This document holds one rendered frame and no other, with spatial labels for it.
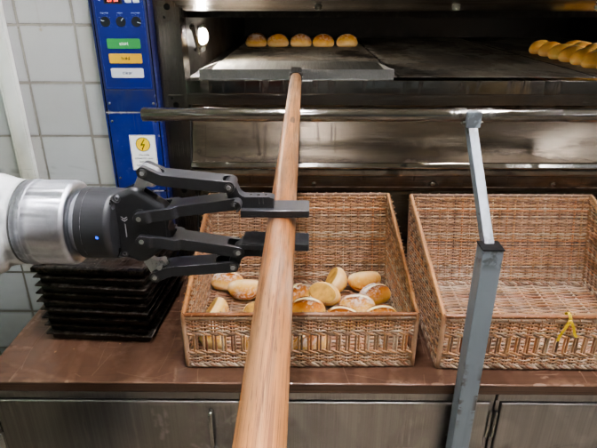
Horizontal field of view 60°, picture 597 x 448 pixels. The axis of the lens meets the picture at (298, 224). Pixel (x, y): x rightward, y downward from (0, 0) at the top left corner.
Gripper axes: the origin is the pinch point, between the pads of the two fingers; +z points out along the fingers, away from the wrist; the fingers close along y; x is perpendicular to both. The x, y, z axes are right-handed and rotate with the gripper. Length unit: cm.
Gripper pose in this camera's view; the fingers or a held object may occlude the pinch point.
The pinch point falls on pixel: (276, 225)
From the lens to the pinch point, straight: 54.6
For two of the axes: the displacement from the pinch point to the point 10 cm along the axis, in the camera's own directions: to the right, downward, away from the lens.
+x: -0.2, 4.1, -9.1
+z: 10.0, 0.1, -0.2
